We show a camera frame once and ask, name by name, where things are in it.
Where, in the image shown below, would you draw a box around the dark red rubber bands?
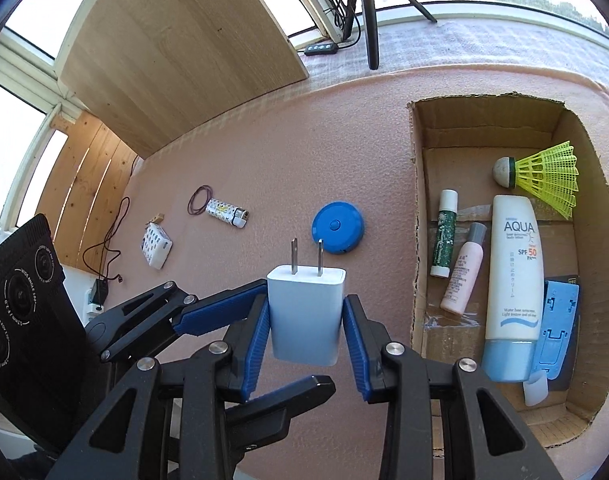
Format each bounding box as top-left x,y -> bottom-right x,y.
187,186 -> 215,215

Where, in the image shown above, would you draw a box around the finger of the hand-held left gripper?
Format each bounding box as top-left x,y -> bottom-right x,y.
99,280 -> 268,363
223,374 -> 337,443

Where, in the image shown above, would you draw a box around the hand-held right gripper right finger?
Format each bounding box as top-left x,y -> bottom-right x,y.
342,294 -> 565,480

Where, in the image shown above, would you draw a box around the pine slat panel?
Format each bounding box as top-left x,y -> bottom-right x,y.
17,110 -> 145,271

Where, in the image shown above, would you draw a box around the green lip balm stick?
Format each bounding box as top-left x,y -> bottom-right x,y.
429,189 -> 459,279

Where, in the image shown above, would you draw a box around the yellow plastic shuttlecock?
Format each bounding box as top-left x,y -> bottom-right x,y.
493,141 -> 580,220

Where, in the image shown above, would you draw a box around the blue phone stand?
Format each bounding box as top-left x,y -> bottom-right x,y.
529,280 -> 581,376

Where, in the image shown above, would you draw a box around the ring light cable with remote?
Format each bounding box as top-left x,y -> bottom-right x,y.
287,0 -> 363,57

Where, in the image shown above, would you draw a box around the blue round tape measure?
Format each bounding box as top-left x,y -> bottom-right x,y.
311,201 -> 365,255

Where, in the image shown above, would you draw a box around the white sunscreen tube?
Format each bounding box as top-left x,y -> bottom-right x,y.
481,194 -> 544,384

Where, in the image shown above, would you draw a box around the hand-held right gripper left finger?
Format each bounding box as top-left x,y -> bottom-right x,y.
44,292 -> 272,480

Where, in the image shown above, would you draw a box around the white plug charger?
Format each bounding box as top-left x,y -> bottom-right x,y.
267,237 -> 347,367

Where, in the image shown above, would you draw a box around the small pink lotion bottle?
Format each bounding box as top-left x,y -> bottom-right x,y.
439,222 -> 488,316

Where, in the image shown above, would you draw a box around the black tripod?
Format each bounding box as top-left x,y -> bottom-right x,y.
342,0 -> 438,71

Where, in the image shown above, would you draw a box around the white power strip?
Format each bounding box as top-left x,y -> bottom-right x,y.
87,287 -> 108,326

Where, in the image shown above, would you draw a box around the patterned tissue pack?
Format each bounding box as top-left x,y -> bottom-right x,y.
140,221 -> 174,271

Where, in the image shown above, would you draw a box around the translucent white cap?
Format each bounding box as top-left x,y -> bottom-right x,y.
523,374 -> 549,407

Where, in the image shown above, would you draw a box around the patterned lighter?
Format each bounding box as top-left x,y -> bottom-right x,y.
205,198 -> 249,230

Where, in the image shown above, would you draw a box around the brown cardboard box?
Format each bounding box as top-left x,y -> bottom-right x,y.
407,92 -> 609,451

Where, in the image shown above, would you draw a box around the light wooden board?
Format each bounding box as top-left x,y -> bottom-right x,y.
54,0 -> 310,158

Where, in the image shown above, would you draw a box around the black charging cable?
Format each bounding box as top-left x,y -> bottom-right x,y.
82,155 -> 144,285

